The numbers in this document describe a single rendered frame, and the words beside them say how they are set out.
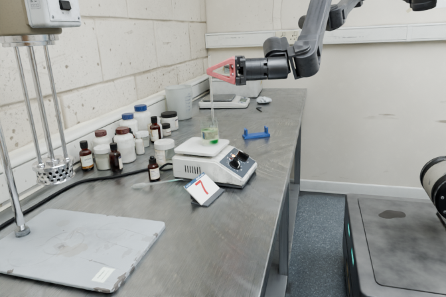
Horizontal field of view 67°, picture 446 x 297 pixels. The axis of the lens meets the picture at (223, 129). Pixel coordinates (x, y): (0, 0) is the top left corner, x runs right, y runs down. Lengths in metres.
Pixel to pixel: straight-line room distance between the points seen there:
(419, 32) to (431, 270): 1.40
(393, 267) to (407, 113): 1.30
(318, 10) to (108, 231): 0.76
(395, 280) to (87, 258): 0.93
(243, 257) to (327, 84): 1.81
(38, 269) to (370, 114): 2.07
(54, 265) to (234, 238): 0.32
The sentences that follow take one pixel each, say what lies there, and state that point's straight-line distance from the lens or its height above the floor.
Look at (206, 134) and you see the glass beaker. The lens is 0.89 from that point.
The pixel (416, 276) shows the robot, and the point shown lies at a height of 0.36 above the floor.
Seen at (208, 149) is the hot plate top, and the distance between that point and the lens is 0.88.
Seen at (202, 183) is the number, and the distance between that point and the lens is 0.83.
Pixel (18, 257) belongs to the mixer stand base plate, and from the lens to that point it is 0.74.
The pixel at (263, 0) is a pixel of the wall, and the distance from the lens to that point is 2.32.
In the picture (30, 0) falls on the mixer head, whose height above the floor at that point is 1.19.
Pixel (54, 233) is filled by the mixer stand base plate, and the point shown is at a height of 0.76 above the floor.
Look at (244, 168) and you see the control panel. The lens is 0.89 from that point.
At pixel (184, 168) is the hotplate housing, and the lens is 0.90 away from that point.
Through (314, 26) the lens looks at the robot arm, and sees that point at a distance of 0.94.
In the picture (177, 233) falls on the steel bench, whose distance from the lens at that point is 0.71.
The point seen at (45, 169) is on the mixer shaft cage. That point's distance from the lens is 0.65.
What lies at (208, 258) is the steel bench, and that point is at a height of 0.75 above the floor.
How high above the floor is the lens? 1.13
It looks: 16 degrees down
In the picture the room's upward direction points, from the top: 3 degrees counter-clockwise
